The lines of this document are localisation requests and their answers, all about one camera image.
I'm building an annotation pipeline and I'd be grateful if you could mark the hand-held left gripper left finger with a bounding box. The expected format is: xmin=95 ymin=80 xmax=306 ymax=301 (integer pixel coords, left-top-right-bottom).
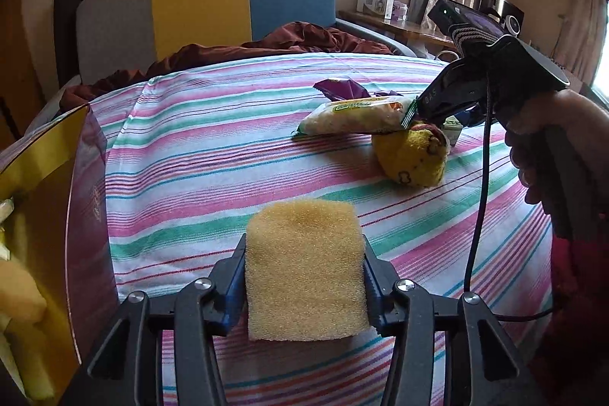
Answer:
xmin=71 ymin=235 xmax=248 ymax=406

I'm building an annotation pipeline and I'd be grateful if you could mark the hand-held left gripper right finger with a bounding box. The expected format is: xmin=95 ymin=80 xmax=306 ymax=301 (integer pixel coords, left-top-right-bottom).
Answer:
xmin=362 ymin=235 xmax=534 ymax=406

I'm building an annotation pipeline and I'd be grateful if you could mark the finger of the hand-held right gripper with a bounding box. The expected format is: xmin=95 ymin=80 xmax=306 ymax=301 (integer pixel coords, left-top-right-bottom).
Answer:
xmin=454 ymin=105 xmax=485 ymax=127
xmin=411 ymin=59 xmax=492 ymax=127

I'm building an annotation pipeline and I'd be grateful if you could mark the yellow sponge block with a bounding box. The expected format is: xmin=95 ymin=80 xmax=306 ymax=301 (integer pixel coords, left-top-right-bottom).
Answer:
xmin=245 ymin=202 xmax=373 ymax=342

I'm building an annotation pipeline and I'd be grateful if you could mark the green-edged peanut packet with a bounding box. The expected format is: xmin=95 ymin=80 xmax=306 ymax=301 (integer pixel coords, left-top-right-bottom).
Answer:
xmin=291 ymin=96 xmax=420 ymax=139

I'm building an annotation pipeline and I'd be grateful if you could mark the purple box with gold lining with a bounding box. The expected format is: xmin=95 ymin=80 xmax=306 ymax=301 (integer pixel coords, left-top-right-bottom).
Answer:
xmin=0 ymin=104 xmax=121 ymax=403

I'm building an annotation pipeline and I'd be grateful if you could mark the person's right forearm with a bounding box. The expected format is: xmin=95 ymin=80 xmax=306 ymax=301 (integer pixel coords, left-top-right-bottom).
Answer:
xmin=537 ymin=216 xmax=609 ymax=406

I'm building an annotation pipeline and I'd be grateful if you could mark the person's right hand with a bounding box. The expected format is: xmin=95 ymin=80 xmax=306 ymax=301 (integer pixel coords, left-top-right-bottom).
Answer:
xmin=504 ymin=90 xmax=609 ymax=227

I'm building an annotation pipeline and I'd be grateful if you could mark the green carton box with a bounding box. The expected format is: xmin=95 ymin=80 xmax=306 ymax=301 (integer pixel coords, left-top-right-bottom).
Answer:
xmin=442 ymin=116 xmax=465 ymax=148

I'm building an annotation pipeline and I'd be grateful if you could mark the yellow plush toy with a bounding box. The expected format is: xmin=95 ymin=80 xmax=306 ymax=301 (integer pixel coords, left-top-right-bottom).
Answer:
xmin=371 ymin=124 xmax=451 ymax=189

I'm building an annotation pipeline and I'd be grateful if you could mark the wooden desk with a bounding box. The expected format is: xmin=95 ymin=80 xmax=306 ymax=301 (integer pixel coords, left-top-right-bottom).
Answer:
xmin=337 ymin=9 xmax=458 ymax=51

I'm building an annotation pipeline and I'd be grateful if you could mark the purple snack packet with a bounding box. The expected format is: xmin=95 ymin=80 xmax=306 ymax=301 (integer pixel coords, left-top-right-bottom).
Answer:
xmin=313 ymin=77 xmax=406 ymax=101

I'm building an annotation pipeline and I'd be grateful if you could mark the striped bedsheet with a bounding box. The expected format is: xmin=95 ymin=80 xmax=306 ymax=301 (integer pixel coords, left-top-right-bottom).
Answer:
xmin=0 ymin=53 xmax=572 ymax=406

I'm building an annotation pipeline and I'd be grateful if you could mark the maroon blanket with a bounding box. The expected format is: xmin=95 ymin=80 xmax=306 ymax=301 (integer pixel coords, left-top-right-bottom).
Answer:
xmin=61 ymin=22 xmax=397 ymax=114

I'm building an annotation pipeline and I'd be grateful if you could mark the blue yellow grey headboard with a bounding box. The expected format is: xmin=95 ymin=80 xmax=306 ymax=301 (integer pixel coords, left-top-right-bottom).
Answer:
xmin=75 ymin=0 xmax=338 ymax=87

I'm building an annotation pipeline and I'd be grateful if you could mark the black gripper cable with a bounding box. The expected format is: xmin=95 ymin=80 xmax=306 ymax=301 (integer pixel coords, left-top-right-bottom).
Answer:
xmin=462 ymin=49 xmax=555 ymax=322

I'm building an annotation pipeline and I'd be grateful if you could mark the grey bed rail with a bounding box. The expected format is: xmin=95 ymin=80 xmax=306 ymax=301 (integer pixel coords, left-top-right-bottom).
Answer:
xmin=332 ymin=18 xmax=416 ymax=56

